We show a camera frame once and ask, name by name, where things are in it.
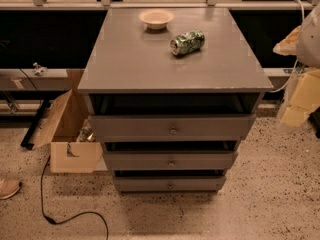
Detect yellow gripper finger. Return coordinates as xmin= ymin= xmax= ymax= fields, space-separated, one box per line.
xmin=280 ymin=69 xmax=320 ymax=128
xmin=273 ymin=26 xmax=301 ymax=56

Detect grey top drawer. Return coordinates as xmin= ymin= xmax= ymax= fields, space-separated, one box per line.
xmin=88 ymin=115 xmax=256 ymax=142

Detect grey drawer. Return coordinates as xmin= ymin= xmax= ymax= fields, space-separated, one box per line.
xmin=88 ymin=115 xmax=256 ymax=142
xmin=104 ymin=151 xmax=238 ymax=170
xmin=113 ymin=176 xmax=226 ymax=192

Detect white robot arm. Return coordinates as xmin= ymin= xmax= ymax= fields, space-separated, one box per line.
xmin=273 ymin=4 xmax=320 ymax=128

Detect grey drawer cabinet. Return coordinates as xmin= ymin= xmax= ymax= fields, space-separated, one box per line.
xmin=78 ymin=8 xmax=273 ymax=178

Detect grey bottom drawer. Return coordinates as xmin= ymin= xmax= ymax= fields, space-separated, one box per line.
xmin=113 ymin=176 xmax=226 ymax=192

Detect grey middle drawer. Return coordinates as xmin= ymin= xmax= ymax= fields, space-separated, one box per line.
xmin=104 ymin=151 xmax=238 ymax=170

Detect open cardboard box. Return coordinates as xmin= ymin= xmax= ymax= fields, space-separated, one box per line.
xmin=32 ymin=69 xmax=104 ymax=175

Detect green crushed soda can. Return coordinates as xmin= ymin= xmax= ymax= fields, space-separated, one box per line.
xmin=170 ymin=29 xmax=205 ymax=56

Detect white bowl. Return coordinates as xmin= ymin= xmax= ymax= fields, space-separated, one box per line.
xmin=139 ymin=9 xmax=174 ymax=30

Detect items inside cardboard box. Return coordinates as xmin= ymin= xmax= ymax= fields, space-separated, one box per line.
xmin=76 ymin=125 xmax=96 ymax=142

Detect small crumpled clear object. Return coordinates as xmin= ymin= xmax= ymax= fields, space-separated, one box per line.
xmin=33 ymin=62 xmax=48 ymax=77

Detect pink shoe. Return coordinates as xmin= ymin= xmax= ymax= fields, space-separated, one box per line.
xmin=0 ymin=178 xmax=21 ymax=200

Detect white cable on right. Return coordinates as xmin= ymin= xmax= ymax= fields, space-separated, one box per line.
xmin=268 ymin=0 xmax=306 ymax=94

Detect grey window ledge rail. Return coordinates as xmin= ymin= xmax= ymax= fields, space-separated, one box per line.
xmin=0 ymin=69 xmax=78 ymax=91

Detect black floor cable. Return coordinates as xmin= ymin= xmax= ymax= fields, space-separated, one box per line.
xmin=40 ymin=156 xmax=110 ymax=240

